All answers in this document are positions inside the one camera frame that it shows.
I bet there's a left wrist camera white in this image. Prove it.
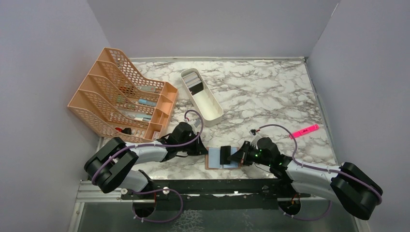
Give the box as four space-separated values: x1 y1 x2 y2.
185 119 202 136

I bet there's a white oblong plastic tray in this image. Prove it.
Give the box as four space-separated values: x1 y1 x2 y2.
180 68 224 127

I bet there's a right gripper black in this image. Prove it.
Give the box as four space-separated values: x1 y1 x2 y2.
228 140 272 166

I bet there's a pink highlighter marker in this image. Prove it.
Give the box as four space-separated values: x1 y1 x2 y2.
289 124 320 139

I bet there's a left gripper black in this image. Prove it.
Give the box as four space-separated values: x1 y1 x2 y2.
177 132 208 156

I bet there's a stack of credit cards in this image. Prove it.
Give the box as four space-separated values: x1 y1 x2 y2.
182 72 204 95

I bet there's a blue item in organizer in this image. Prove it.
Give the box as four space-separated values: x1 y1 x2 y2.
138 99 157 107

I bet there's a black mounting rail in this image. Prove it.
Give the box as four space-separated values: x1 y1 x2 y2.
121 178 296 211

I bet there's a red black item in organizer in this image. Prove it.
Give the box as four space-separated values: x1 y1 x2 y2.
115 127 132 135

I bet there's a brown leather card holder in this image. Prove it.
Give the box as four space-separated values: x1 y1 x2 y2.
205 146 241 170

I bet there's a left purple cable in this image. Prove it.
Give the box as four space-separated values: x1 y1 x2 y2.
91 110 205 224

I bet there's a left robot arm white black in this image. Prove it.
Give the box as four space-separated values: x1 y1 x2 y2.
84 122 208 199

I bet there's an orange mesh file organizer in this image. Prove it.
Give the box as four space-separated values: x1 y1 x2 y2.
68 47 178 143

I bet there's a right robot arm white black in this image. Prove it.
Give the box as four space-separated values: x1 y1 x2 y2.
227 137 383 220

